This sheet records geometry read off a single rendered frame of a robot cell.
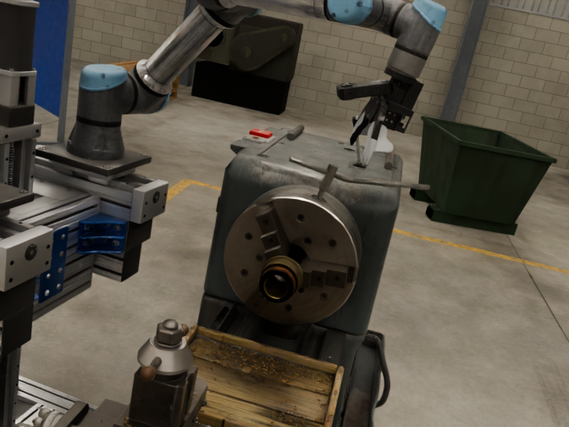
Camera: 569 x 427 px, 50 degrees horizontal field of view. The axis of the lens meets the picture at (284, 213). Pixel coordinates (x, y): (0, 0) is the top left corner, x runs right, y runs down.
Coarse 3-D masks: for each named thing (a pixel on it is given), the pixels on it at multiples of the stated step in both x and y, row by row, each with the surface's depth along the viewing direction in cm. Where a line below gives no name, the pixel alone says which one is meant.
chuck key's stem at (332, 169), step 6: (330, 168) 138; (336, 168) 138; (330, 174) 138; (324, 180) 139; (330, 180) 139; (318, 186) 140; (324, 186) 139; (318, 192) 140; (324, 192) 140; (318, 198) 140
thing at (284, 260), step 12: (264, 264) 134; (276, 264) 130; (288, 264) 130; (264, 276) 128; (288, 276) 127; (300, 276) 132; (264, 288) 129; (276, 288) 134; (288, 288) 128; (276, 300) 129
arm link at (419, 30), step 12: (420, 0) 125; (408, 12) 127; (420, 12) 125; (432, 12) 124; (444, 12) 125; (396, 24) 128; (408, 24) 126; (420, 24) 125; (432, 24) 125; (396, 36) 130; (408, 36) 127; (420, 36) 126; (432, 36) 126; (408, 48) 127; (420, 48) 127
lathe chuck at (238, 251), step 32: (288, 192) 142; (256, 224) 141; (288, 224) 140; (320, 224) 138; (352, 224) 145; (224, 256) 145; (256, 256) 144; (320, 256) 140; (352, 256) 138; (256, 288) 145; (320, 288) 142; (352, 288) 141; (288, 320) 146
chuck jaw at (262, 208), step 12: (264, 204) 140; (264, 216) 136; (276, 216) 138; (264, 228) 137; (276, 228) 136; (264, 240) 135; (276, 240) 135; (288, 240) 141; (264, 252) 134; (276, 252) 133; (288, 252) 137
